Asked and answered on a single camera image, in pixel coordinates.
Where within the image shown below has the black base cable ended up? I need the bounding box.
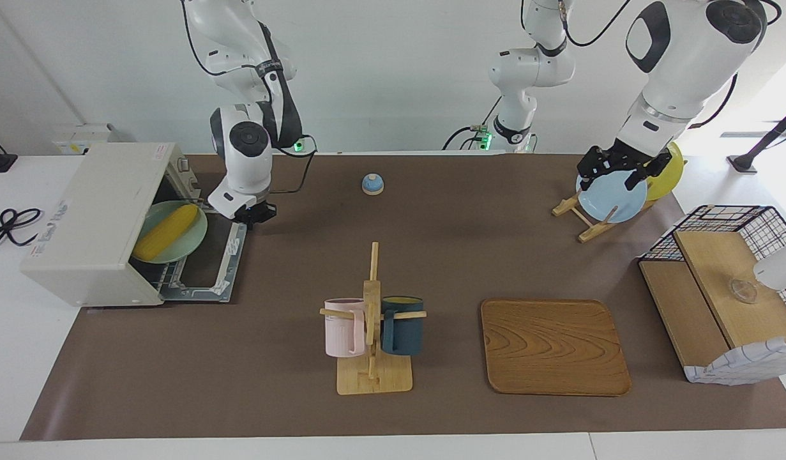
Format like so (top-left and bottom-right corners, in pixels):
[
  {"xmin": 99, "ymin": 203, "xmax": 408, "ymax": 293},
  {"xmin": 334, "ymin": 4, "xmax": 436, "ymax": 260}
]
[{"xmin": 441, "ymin": 96, "xmax": 503, "ymax": 151}]

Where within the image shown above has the wooden serving tray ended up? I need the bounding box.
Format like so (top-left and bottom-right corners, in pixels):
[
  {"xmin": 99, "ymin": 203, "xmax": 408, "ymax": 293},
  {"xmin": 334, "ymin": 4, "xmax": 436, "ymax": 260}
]
[{"xmin": 481, "ymin": 298, "xmax": 631, "ymax": 397}]

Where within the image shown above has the dark blue mug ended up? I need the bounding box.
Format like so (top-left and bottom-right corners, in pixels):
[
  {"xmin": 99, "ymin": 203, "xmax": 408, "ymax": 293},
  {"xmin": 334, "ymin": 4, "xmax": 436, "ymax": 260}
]
[{"xmin": 380, "ymin": 295, "xmax": 425, "ymax": 357}]

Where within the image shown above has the wire basket shelf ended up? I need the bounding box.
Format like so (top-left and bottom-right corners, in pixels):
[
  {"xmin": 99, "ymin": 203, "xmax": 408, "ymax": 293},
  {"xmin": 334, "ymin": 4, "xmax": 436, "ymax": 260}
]
[{"xmin": 639, "ymin": 204, "xmax": 786, "ymax": 386}]

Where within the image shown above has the light blue plate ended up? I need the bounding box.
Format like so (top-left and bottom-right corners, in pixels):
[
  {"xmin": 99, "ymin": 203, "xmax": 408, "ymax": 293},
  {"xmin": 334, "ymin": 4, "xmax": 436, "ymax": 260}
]
[{"xmin": 575, "ymin": 171, "xmax": 649, "ymax": 224}]

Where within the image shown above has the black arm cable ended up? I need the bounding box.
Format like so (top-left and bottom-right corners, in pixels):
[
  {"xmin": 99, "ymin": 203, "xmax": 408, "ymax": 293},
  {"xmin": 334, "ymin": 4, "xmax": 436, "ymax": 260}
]
[
  {"xmin": 520, "ymin": 0, "xmax": 783, "ymax": 130},
  {"xmin": 268, "ymin": 133, "xmax": 319, "ymax": 195}
]

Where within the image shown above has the yellow corn cob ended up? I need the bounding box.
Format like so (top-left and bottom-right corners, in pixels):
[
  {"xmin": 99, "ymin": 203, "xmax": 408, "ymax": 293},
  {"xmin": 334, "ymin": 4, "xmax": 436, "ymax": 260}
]
[{"xmin": 132, "ymin": 204, "xmax": 200, "ymax": 261}]

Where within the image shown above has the white rounded object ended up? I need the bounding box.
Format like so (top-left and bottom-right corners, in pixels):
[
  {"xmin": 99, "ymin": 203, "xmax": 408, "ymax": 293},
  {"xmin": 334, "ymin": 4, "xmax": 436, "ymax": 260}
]
[{"xmin": 753, "ymin": 238, "xmax": 786, "ymax": 292}]

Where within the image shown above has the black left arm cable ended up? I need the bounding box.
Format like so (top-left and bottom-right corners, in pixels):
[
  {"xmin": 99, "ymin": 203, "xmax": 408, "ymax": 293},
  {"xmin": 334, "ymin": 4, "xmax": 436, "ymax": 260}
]
[{"xmin": 520, "ymin": 0, "xmax": 783, "ymax": 130}]

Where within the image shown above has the brown table mat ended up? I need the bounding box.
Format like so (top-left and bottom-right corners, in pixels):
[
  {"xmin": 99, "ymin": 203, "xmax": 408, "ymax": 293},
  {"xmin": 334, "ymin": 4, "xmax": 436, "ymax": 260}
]
[{"xmin": 20, "ymin": 153, "xmax": 786, "ymax": 441}]

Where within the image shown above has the pink mug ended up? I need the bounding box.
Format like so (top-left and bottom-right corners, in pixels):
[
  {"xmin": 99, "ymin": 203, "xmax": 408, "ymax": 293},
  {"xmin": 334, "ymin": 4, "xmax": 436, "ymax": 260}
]
[{"xmin": 324, "ymin": 298, "xmax": 368, "ymax": 358}]

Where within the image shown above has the pale green plate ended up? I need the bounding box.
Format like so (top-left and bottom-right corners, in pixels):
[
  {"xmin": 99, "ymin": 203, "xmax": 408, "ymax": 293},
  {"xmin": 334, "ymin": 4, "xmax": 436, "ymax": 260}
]
[{"xmin": 130, "ymin": 201, "xmax": 208, "ymax": 265}]

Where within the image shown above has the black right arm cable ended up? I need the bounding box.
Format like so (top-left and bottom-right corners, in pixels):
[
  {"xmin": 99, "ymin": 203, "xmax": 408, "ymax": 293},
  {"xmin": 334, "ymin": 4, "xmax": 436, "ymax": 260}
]
[{"xmin": 268, "ymin": 133, "xmax": 319, "ymax": 195}]

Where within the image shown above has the coiled black cable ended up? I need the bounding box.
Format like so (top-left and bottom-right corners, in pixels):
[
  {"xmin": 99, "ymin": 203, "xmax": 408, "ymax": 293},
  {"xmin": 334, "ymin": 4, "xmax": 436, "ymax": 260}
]
[{"xmin": 0, "ymin": 208, "xmax": 43, "ymax": 250}]

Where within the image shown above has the wooden plate rack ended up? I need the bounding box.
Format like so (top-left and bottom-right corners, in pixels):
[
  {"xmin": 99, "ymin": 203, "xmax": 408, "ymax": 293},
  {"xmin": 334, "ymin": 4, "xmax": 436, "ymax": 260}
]
[{"xmin": 552, "ymin": 160, "xmax": 687, "ymax": 244}]

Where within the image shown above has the metal oven wire rack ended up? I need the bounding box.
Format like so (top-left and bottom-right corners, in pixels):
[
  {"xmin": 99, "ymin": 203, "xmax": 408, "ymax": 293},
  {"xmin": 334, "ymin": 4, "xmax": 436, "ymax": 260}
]
[{"xmin": 134, "ymin": 256, "xmax": 184, "ymax": 291}]

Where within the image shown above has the wooden stepped shelf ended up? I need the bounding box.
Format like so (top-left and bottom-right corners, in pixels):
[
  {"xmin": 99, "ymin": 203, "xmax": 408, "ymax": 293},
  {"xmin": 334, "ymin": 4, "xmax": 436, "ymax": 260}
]
[{"xmin": 640, "ymin": 230, "xmax": 786, "ymax": 368}]

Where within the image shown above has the black angled camera stand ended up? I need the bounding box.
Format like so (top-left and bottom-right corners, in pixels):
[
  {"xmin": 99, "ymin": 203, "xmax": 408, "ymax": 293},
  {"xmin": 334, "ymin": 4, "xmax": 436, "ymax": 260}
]
[{"xmin": 727, "ymin": 102, "xmax": 786, "ymax": 174}]

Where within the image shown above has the wooden mug tree stand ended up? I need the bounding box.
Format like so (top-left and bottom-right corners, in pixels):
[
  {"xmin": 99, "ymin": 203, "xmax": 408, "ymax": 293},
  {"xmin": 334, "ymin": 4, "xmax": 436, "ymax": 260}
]
[{"xmin": 320, "ymin": 241, "xmax": 427, "ymax": 395}]

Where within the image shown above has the glass oven door with handle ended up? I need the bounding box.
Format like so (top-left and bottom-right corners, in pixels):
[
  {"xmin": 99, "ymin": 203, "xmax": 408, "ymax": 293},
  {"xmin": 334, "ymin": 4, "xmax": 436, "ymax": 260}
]
[{"xmin": 160, "ymin": 217, "xmax": 248, "ymax": 303}]

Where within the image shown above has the white box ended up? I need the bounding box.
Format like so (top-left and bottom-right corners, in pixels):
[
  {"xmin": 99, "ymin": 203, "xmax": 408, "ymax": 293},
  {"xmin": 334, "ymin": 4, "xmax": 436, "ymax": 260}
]
[{"xmin": 53, "ymin": 123, "xmax": 122, "ymax": 156}]

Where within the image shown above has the cream toaster oven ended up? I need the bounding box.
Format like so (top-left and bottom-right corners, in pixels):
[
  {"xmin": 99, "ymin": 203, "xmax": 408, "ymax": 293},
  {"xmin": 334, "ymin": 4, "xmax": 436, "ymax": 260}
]
[{"xmin": 20, "ymin": 142, "xmax": 248, "ymax": 308}]

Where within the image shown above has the yellow plate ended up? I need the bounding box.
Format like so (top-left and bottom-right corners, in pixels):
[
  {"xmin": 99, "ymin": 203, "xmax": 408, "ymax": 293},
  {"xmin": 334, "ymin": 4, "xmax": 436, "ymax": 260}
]
[{"xmin": 644, "ymin": 142, "xmax": 685, "ymax": 202}]

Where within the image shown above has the small clear glass piece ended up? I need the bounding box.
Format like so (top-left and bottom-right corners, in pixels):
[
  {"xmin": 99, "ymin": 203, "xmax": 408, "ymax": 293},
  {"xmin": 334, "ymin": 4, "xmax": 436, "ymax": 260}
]
[{"xmin": 728, "ymin": 279, "xmax": 759, "ymax": 304}]

